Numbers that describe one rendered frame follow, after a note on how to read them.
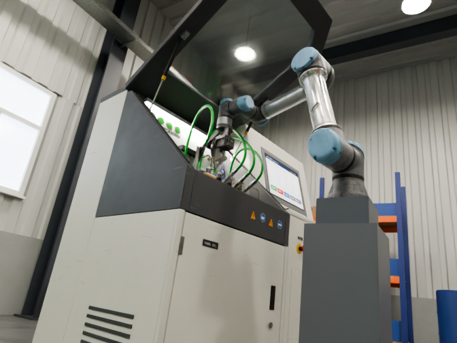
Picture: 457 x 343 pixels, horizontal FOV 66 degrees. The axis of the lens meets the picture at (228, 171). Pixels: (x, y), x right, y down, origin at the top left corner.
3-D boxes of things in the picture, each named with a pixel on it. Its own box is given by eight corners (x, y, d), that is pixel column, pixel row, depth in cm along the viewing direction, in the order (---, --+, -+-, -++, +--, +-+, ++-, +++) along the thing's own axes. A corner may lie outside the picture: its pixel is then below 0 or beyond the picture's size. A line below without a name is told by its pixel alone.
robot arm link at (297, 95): (342, 71, 159) (258, 114, 189) (330, 58, 151) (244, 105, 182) (345, 91, 153) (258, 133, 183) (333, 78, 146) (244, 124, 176)
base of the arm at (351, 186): (373, 209, 132) (373, 184, 135) (364, 197, 120) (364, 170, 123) (332, 209, 140) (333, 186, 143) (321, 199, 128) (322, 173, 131)
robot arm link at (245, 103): (260, 101, 174) (243, 107, 182) (245, 90, 167) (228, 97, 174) (258, 116, 171) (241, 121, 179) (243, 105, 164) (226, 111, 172)
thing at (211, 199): (188, 211, 123) (195, 169, 129) (180, 211, 126) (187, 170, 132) (283, 245, 166) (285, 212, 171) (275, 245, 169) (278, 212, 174)
